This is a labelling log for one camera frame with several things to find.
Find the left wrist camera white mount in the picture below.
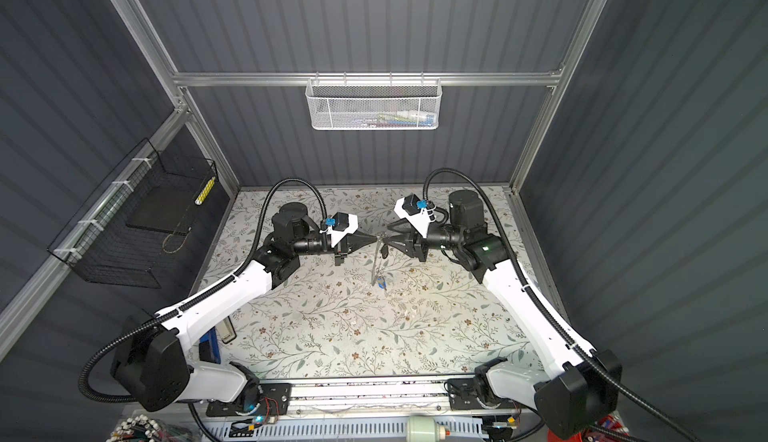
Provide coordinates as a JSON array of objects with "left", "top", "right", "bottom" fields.
[{"left": 324, "top": 212, "right": 359, "bottom": 248}]

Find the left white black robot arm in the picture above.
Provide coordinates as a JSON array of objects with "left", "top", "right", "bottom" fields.
[{"left": 110, "top": 202, "right": 376, "bottom": 415}]

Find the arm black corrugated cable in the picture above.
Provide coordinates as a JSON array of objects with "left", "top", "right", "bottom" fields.
[
  {"left": 422, "top": 168, "right": 703, "bottom": 442},
  {"left": 77, "top": 177, "right": 329, "bottom": 405}
]

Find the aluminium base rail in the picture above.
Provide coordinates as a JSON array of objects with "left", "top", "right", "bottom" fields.
[{"left": 122, "top": 372, "right": 610, "bottom": 425}]

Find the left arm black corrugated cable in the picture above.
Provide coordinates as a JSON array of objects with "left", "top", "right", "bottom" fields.
[{"left": 77, "top": 177, "right": 329, "bottom": 405}]

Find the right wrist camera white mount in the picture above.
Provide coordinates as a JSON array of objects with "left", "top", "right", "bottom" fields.
[{"left": 394, "top": 194, "right": 434, "bottom": 238}]

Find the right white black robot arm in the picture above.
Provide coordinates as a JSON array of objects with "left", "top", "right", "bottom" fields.
[{"left": 384, "top": 190, "right": 622, "bottom": 439}]

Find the black wire basket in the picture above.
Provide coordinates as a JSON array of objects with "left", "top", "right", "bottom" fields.
[{"left": 48, "top": 139, "right": 218, "bottom": 289}]

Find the white plastic bottle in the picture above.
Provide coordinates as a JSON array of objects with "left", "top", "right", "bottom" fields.
[{"left": 406, "top": 415, "right": 450, "bottom": 442}]

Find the white cable duct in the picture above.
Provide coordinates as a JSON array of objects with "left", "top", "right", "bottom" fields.
[{"left": 205, "top": 416, "right": 490, "bottom": 441}]

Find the white wire mesh basket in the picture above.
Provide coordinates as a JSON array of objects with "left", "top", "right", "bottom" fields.
[{"left": 305, "top": 81, "right": 443, "bottom": 131}]

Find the pile of white connectors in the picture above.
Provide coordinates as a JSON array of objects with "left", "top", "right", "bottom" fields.
[{"left": 107, "top": 415, "right": 164, "bottom": 442}]

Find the red cup with pens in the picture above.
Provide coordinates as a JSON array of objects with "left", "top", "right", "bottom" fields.
[{"left": 547, "top": 414, "right": 625, "bottom": 442}]

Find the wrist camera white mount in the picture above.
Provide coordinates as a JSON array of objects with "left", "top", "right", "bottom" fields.
[
  {"left": 324, "top": 212, "right": 359, "bottom": 248},
  {"left": 394, "top": 194, "right": 434, "bottom": 238}
]

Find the yellow marker pen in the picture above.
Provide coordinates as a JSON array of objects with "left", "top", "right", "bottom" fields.
[{"left": 194, "top": 176, "right": 216, "bottom": 206}]

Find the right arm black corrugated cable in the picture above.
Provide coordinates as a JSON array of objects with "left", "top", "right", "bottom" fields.
[{"left": 422, "top": 168, "right": 703, "bottom": 442}]

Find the black blue handheld device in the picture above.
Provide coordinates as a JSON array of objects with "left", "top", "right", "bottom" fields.
[{"left": 198, "top": 328, "right": 221, "bottom": 364}]

